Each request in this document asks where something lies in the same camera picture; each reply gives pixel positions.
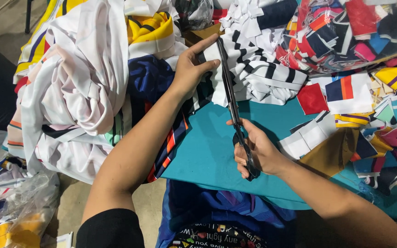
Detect person's left hand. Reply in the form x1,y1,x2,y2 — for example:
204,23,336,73
170,33,221,104

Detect person's right hand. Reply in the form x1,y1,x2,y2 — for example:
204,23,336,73
226,118,286,180

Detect black scissors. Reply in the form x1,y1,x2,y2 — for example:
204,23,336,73
215,37,261,182

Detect black white striped fabric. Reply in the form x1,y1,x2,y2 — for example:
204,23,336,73
181,29,309,116

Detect navy blue orange striped fabric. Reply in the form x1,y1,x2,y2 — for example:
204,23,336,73
128,54,190,184

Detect white black-edged fabric piece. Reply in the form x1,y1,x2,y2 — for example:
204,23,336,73
277,111,338,161

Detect teal table cloth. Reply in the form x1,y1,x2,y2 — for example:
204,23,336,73
161,98,397,223

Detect yellow striped fabric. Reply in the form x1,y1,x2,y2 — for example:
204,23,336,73
126,12,176,59

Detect crumpled clear plastic bag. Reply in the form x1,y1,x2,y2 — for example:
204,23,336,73
174,0,216,32

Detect brown fabric piece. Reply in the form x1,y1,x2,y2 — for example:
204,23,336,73
298,127,360,179

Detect red fabric piece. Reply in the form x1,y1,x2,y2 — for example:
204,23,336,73
296,83,330,116

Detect blue garment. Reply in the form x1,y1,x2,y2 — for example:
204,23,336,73
155,179,297,248

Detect pile of white fabric strips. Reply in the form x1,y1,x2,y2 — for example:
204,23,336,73
218,0,266,39

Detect person's black printed shirt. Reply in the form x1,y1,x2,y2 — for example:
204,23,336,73
167,223,268,248

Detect white navy orange fabric piece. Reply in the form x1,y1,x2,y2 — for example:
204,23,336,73
325,72,375,115

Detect dark navy fabric roll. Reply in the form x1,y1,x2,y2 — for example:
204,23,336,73
256,0,299,31

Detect heap of white fabric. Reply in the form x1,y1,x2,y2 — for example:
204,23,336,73
7,0,132,185

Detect pile of colourful fabric scraps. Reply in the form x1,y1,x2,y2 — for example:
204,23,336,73
333,64,397,197

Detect clear bag of fabric scraps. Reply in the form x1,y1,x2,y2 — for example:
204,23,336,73
276,0,397,74

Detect person's black sleeve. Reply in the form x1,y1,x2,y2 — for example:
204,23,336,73
76,208,146,248

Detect black metal leg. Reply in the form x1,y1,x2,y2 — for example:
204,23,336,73
24,0,34,34

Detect clear plastic bag with fabric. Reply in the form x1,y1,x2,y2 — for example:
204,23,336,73
0,127,61,248

